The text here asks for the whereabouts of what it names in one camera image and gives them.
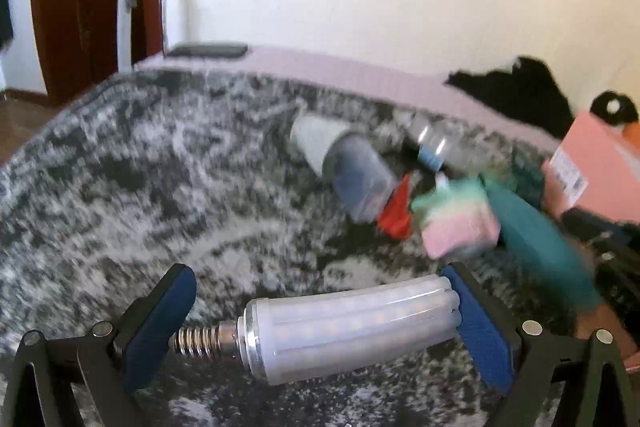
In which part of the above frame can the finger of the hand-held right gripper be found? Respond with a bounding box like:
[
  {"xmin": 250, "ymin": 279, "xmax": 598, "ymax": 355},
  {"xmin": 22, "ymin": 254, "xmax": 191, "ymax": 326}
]
[{"xmin": 560, "ymin": 207, "xmax": 640, "ymax": 268}]

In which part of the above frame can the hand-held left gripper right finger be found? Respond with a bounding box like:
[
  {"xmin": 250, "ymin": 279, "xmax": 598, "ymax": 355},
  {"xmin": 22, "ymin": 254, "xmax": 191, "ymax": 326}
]
[{"xmin": 440, "ymin": 262, "xmax": 640, "ymax": 427}]

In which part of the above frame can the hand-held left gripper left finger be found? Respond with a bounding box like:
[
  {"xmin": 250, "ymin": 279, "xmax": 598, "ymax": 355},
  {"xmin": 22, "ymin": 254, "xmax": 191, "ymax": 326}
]
[{"xmin": 0, "ymin": 263, "xmax": 197, "ymax": 427}]

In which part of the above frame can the pink cardboard box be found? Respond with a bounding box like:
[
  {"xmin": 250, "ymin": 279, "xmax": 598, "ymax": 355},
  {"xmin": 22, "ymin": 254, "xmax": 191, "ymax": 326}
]
[{"xmin": 541, "ymin": 109, "xmax": 640, "ymax": 225}]

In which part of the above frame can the white ribbed light bulb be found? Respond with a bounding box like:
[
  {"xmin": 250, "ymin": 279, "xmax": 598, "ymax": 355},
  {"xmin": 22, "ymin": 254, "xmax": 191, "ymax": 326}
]
[{"xmin": 169, "ymin": 273, "xmax": 462, "ymax": 387}]

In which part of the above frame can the teal case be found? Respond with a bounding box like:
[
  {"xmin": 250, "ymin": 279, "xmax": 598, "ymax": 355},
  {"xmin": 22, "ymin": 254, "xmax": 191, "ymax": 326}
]
[{"xmin": 480, "ymin": 179, "xmax": 601, "ymax": 313}]

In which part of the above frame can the pastel green pink plush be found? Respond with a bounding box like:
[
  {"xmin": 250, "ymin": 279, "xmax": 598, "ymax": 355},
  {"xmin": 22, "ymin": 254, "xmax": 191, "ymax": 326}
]
[{"xmin": 411, "ymin": 174, "xmax": 501, "ymax": 260}]

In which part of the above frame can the panda plush toy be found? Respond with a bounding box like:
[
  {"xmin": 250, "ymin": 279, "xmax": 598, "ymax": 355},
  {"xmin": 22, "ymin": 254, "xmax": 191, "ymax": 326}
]
[{"xmin": 590, "ymin": 90, "xmax": 640, "ymax": 125}]

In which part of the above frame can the grey patterned blanket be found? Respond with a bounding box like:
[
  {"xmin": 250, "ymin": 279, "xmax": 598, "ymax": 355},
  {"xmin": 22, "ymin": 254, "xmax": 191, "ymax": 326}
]
[{"xmin": 0, "ymin": 69, "xmax": 640, "ymax": 427}]

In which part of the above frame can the red crumpled wrapper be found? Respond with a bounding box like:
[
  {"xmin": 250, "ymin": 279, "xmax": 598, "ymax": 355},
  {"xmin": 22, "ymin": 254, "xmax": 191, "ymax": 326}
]
[{"xmin": 377, "ymin": 174, "xmax": 416, "ymax": 240}]

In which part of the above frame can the black cloth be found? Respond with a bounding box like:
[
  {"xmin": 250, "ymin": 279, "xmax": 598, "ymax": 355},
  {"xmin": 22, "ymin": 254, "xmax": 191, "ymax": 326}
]
[{"xmin": 445, "ymin": 55, "xmax": 576, "ymax": 138}]

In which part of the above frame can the clear plastic bottle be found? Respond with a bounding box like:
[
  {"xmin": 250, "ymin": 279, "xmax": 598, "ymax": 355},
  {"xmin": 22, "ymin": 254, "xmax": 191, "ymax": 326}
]
[{"xmin": 407, "ymin": 114, "xmax": 501, "ymax": 175}]

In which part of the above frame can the grey bottle with white cap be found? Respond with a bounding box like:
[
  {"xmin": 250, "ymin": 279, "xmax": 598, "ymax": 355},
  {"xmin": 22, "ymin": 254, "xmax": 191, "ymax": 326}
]
[{"xmin": 290, "ymin": 114, "xmax": 401, "ymax": 224}]

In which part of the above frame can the black phone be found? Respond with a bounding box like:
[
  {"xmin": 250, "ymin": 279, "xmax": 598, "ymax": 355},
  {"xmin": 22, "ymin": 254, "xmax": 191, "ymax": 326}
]
[{"xmin": 167, "ymin": 43, "xmax": 249, "ymax": 59}]

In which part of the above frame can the pink bedsheet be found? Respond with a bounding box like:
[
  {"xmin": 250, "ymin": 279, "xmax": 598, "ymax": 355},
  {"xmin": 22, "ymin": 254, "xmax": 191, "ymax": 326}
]
[{"xmin": 132, "ymin": 44, "xmax": 561, "ymax": 152}]

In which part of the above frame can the brown wooden door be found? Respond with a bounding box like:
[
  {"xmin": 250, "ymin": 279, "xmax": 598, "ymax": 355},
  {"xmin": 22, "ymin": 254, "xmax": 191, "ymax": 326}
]
[{"xmin": 29, "ymin": 0, "xmax": 168, "ymax": 108}]

